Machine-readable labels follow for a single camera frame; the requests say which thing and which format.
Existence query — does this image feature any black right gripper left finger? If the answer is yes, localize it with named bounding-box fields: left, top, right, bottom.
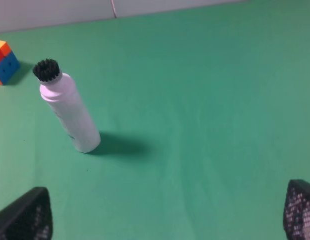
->
left=0, top=187, right=54, bottom=240

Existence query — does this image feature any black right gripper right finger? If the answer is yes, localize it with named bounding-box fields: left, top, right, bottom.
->
left=283, top=179, right=310, bottom=240

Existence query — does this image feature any white bottle with black brush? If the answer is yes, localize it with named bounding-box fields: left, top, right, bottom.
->
left=33, top=59, right=101, bottom=154

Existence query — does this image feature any multicoloured puzzle cube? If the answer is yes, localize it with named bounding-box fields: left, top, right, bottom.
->
left=0, top=40, right=21, bottom=86

